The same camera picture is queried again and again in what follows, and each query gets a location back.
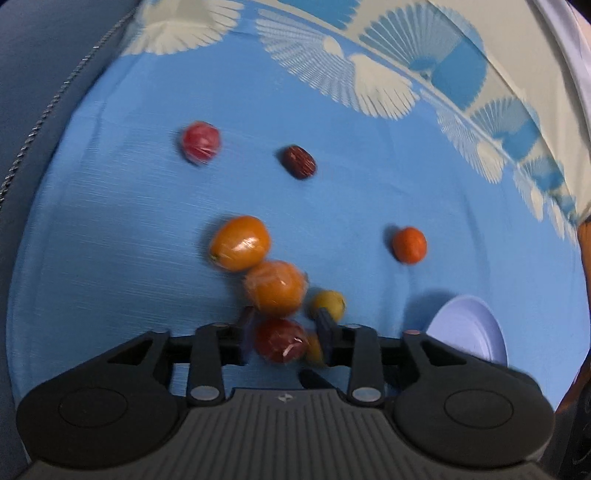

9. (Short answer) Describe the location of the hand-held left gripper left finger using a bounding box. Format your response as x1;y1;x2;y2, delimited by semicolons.
108;307;257;408

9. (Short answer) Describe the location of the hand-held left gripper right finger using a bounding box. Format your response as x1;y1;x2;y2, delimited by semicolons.
315;308;469;408

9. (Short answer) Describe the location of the small yellow fruit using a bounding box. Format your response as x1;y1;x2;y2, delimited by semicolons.
305;333;325;367

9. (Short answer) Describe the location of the red fruit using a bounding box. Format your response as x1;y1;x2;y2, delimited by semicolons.
254;318;310;364
181;121;222;165

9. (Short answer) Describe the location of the yellow-green fruit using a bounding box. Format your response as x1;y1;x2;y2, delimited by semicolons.
310;290;347;324

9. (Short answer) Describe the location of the large orange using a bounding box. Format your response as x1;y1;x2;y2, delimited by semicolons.
245;261;308;318
209;215;272;272

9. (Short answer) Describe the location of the small orange fruit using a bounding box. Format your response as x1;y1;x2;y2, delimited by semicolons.
392;226;428;265

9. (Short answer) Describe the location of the lavender plate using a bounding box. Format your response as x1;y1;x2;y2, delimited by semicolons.
425;296;509;370

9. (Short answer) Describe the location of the dried red date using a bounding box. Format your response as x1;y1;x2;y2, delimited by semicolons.
281;145;318;181

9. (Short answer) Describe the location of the person's right forearm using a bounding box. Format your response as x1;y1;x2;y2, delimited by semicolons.
576;219;591;301

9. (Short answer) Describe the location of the blue fan-print bedsheet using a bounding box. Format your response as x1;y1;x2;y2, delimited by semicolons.
7;0;591;416

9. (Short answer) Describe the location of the blue zippered mattress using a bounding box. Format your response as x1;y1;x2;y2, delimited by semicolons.
0;0;148;480

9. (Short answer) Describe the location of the pale grey quilt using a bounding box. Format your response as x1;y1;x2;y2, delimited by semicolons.
533;0;591;224

